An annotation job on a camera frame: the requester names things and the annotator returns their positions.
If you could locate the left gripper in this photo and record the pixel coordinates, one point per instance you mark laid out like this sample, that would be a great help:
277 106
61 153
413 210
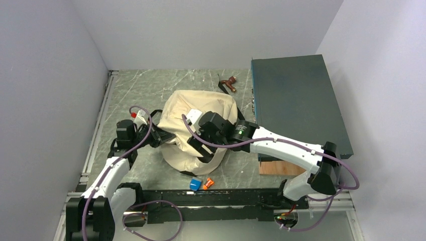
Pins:
158 136

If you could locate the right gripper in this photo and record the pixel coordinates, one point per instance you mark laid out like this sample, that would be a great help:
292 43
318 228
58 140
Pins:
199 146

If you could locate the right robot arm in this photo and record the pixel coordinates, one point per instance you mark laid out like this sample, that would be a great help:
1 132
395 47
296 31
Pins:
320 165

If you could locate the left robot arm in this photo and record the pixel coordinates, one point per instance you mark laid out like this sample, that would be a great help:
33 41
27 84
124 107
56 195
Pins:
110 179

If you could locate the orange pencil sharpener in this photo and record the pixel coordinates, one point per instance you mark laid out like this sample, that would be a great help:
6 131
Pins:
209 182

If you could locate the blue eraser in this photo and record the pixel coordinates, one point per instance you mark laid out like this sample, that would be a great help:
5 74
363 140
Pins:
195 184

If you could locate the wooden board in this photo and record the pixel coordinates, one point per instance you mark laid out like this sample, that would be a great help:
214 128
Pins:
279 168

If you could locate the brown T-shaped clip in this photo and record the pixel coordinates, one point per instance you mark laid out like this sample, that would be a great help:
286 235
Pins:
229 83

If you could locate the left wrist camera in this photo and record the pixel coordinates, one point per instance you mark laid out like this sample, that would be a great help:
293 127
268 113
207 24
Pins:
140 117

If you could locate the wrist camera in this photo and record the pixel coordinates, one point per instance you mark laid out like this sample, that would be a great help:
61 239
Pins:
140 117
193 117

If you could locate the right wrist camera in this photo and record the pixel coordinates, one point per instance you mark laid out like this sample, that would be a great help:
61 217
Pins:
193 117

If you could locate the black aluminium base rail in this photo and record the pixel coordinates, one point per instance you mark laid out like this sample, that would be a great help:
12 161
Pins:
159 206

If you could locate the dark network switch box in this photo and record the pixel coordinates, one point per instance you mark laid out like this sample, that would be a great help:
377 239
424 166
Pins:
294 97

